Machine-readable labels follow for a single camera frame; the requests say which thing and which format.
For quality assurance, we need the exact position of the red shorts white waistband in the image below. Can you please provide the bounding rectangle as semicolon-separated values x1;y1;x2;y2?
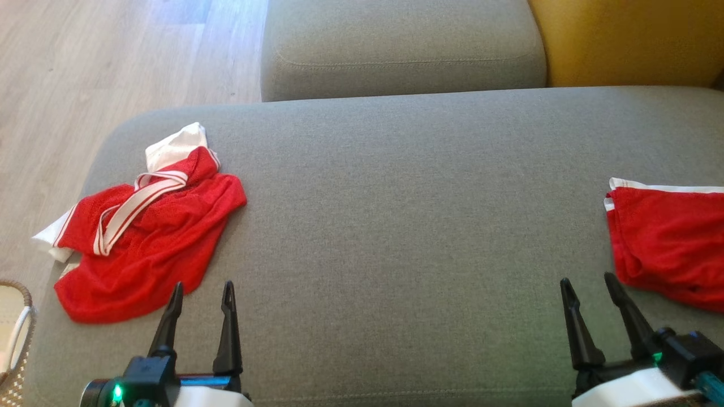
603;177;724;313

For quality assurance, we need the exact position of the red basketball jersey white trim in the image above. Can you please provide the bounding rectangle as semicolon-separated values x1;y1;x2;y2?
32;122;248;324

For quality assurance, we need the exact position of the grey sofa seat cushion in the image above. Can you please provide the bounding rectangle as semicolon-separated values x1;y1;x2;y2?
260;0;548;102

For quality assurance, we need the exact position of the wicker laundry basket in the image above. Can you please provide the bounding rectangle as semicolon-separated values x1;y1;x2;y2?
0;279;37;407

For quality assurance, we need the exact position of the large grey sofa seat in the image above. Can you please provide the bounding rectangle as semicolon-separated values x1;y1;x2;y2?
23;86;724;407

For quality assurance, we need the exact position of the large yellow sofa back cushion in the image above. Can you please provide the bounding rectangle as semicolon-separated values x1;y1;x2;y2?
528;0;724;88

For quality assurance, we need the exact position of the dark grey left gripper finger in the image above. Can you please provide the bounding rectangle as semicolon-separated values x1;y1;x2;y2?
148;282;184;358
213;280;244;376

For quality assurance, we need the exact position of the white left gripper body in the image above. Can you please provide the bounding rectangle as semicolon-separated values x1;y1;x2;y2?
169;373;253;407

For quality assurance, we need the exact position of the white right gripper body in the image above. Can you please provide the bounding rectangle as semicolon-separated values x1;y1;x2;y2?
571;359;705;407

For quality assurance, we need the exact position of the black camera cable blue plug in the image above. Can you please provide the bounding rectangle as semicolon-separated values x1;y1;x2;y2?
695;370;724;404

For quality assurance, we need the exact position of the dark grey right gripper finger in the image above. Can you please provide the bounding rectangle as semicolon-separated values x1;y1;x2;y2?
560;278;606;371
604;272;660;360

